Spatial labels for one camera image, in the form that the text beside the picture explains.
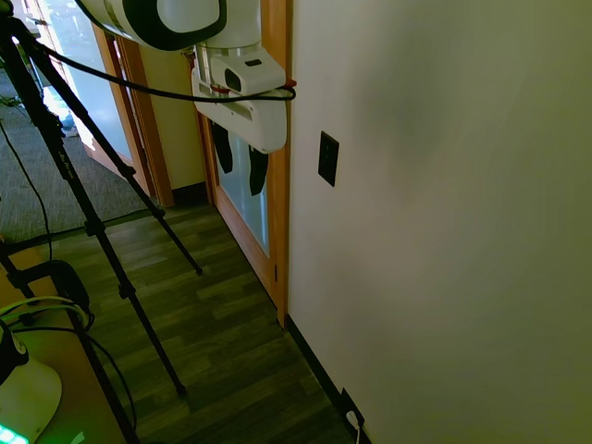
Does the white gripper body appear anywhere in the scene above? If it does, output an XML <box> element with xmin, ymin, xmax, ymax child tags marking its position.
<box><xmin>191</xmin><ymin>81</ymin><xmax>290</xmax><ymax>154</ymax></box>

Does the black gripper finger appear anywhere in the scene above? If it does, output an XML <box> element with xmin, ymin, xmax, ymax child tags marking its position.
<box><xmin>246</xmin><ymin>145</ymin><xmax>270</xmax><ymax>198</ymax></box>
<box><xmin>211</xmin><ymin>120</ymin><xmax>235</xmax><ymax>176</ymax></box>

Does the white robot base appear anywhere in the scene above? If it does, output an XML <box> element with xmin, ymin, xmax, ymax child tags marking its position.
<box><xmin>0</xmin><ymin>339</ymin><xmax>64</xmax><ymax>444</ymax></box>

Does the green status light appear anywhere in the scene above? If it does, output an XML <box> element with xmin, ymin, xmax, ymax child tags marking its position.
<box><xmin>0</xmin><ymin>422</ymin><xmax>27</xmax><ymax>444</ymax></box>

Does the wooden door with frosted glass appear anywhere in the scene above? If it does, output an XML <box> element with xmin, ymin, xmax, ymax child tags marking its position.
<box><xmin>190</xmin><ymin>0</ymin><xmax>294</xmax><ymax>328</ymax></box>

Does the black table clamp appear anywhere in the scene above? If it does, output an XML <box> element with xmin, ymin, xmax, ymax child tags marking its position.
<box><xmin>5</xmin><ymin>259</ymin><xmax>93</xmax><ymax>321</ymax></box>

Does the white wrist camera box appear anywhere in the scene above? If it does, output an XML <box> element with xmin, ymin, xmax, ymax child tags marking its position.
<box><xmin>197</xmin><ymin>44</ymin><xmax>286</xmax><ymax>99</ymax></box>

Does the black light switch plate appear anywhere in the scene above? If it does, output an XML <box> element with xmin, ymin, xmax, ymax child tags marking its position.
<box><xmin>317</xmin><ymin>129</ymin><xmax>340</xmax><ymax>189</ymax></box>

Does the wooden door frame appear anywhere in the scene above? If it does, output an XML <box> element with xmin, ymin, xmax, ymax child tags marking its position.
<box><xmin>91</xmin><ymin>21</ymin><xmax>176</xmax><ymax>208</ymax></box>

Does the thick black camera cable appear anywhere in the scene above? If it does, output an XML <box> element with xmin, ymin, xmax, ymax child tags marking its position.
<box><xmin>8</xmin><ymin>20</ymin><xmax>298</xmax><ymax>103</ymax></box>

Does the black camera tripod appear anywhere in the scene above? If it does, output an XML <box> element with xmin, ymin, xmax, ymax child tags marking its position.
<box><xmin>0</xmin><ymin>0</ymin><xmax>205</xmax><ymax>444</ymax></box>

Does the thin black hanging cable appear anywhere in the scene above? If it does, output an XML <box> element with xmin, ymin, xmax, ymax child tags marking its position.
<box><xmin>0</xmin><ymin>120</ymin><xmax>53</xmax><ymax>261</ymax></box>

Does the black wall baseboard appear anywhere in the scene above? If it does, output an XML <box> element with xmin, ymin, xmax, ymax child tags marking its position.
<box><xmin>285</xmin><ymin>313</ymin><xmax>373</xmax><ymax>444</ymax></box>

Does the black looped cable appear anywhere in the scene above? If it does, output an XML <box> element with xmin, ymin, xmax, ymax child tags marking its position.
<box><xmin>27</xmin><ymin>318</ymin><xmax>139</xmax><ymax>444</ymax></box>

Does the black wall outlet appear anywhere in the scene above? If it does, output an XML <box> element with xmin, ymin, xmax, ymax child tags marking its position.
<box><xmin>339</xmin><ymin>387</ymin><xmax>366</xmax><ymax>427</ymax></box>

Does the white looped cable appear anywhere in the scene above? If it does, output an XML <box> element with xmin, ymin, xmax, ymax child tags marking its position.
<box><xmin>0</xmin><ymin>294</ymin><xmax>90</xmax><ymax>330</ymax></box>

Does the white plug with cable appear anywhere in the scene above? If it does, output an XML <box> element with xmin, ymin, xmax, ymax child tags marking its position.
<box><xmin>345</xmin><ymin>409</ymin><xmax>365</xmax><ymax>444</ymax></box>

